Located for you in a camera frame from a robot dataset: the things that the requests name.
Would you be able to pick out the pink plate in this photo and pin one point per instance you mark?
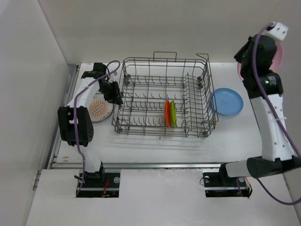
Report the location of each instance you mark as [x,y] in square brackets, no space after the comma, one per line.
[276,63]

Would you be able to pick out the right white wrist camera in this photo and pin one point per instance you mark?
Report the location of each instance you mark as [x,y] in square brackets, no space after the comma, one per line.
[277,31]

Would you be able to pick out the green plate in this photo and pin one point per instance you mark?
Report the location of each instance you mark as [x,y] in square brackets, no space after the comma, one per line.
[173,114]

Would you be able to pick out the blue plate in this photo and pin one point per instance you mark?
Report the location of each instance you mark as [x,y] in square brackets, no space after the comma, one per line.
[227,102]

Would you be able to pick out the white plate floral pattern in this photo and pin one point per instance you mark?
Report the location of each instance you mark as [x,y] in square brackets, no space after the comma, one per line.
[99,109]

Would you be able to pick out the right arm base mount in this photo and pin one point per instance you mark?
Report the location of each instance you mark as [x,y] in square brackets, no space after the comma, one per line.
[215,187]

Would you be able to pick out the orange plate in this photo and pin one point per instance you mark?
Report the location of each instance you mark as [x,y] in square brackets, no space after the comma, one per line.
[167,113]

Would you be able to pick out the front aluminium rail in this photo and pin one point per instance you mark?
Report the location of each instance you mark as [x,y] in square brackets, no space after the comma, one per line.
[196,165]

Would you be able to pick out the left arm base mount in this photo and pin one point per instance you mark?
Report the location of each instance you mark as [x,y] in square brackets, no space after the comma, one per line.
[99,184]

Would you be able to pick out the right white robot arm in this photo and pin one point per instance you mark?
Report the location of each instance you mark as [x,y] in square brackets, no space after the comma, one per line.
[265,92]

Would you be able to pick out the grey wire dish rack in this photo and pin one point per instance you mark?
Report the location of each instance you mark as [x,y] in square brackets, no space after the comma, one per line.
[147,82]

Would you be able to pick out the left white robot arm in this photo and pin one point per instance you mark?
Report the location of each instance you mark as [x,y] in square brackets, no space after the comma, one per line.
[75,123]

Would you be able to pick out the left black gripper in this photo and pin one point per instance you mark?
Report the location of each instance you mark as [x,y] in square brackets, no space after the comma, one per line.
[114,97]

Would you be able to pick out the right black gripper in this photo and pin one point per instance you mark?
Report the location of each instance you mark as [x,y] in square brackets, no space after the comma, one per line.
[239,55]

